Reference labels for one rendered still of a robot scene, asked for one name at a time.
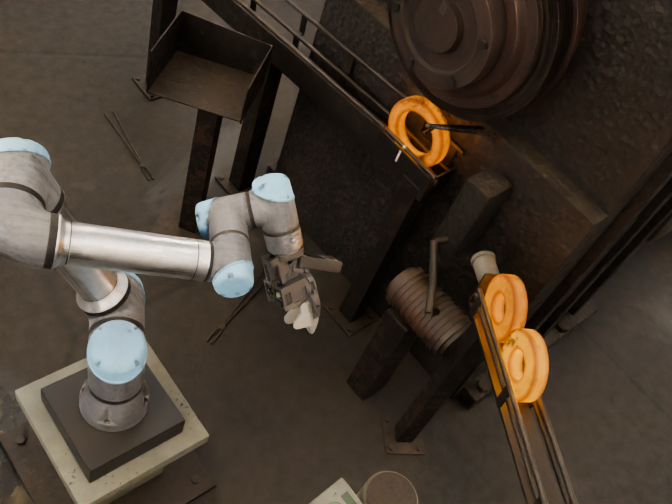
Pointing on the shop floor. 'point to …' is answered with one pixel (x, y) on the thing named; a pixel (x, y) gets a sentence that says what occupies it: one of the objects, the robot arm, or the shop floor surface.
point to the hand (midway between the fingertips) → (312, 326)
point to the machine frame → (621, 35)
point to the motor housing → (407, 330)
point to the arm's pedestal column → (37, 481)
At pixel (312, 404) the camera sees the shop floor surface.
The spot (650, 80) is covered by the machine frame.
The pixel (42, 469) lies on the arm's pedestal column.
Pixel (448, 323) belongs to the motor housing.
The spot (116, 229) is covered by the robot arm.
